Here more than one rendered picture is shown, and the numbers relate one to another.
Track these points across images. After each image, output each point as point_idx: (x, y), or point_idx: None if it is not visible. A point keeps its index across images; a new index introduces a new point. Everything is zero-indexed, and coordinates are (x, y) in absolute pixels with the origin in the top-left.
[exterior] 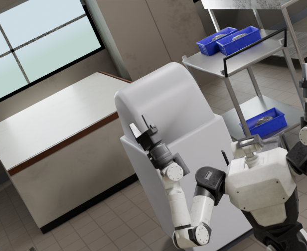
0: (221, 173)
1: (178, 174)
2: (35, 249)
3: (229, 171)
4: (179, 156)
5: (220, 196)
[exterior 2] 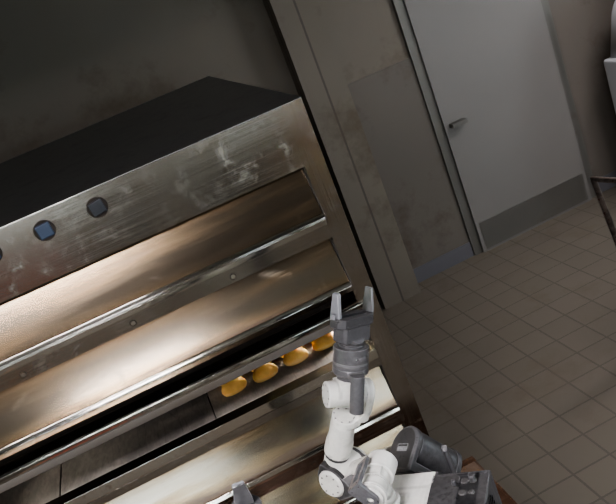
0: (404, 465)
1: (326, 400)
2: (362, 306)
3: (397, 475)
4: (353, 385)
5: None
